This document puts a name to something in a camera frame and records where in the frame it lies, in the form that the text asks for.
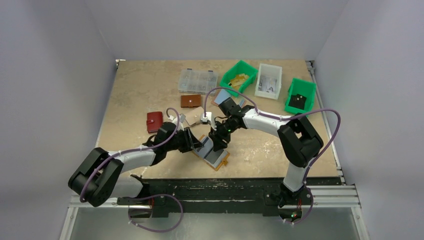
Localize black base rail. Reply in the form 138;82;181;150
115;177;327;220

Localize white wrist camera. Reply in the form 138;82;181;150
168;114;186;128
200;111;217;131

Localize cards in green bin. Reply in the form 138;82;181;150
228;73;250;88

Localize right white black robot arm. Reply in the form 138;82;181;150
200;97;324;196

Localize stack of loose cards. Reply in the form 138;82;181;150
211;89;247;108

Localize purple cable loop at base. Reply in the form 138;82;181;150
128;194;184;234

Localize clear plastic organizer box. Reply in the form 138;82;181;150
177;68;219;95

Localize red leather card holder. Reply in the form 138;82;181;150
146;111;164;134

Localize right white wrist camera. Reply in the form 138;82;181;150
200;111;217;131

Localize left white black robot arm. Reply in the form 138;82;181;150
67;122;203;207

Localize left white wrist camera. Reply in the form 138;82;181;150
168;114;186;128

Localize cards in white bin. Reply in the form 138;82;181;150
258;75;277;94

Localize brown leather card holder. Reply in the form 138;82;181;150
180;94;202;108

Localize white plastic bin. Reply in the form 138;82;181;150
254;63;283;100

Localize black card holder in bin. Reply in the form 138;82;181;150
288;94;307;110

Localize aluminium frame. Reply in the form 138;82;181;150
59;185;370;240

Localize green bin with cards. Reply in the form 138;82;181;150
219;60;259;93

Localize mustard yellow card holder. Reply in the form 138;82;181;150
193;135;230;171

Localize green bin right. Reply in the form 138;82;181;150
284;78;317;114

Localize beige card holder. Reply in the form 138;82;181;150
183;106;204;128

